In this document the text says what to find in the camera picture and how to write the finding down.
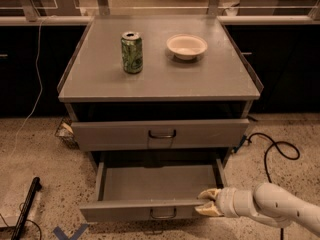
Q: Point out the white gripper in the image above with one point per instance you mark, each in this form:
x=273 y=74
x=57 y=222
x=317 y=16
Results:
x=224 y=202

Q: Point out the grey drawer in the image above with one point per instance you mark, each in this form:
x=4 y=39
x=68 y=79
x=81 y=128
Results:
x=138 y=194
x=172 y=134

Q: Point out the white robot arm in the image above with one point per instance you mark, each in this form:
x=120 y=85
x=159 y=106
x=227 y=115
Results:
x=267 y=204

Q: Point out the grey top drawer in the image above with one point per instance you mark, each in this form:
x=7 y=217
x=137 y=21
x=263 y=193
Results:
x=172 y=134

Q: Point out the grey drawer cabinet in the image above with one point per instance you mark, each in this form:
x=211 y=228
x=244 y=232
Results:
x=214 y=85

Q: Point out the blue tape cross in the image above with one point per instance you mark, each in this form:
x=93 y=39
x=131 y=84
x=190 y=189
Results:
x=61 y=235

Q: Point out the white paper bowl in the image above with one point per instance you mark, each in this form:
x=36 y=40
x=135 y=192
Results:
x=186 y=47

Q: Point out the black bar on floor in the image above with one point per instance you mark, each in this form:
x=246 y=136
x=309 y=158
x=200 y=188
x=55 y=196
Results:
x=34 y=187

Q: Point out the green soda can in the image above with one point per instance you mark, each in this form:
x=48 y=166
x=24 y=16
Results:
x=132 y=52

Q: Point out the wire mesh basket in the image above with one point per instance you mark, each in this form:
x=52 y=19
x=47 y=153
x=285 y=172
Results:
x=65 y=133

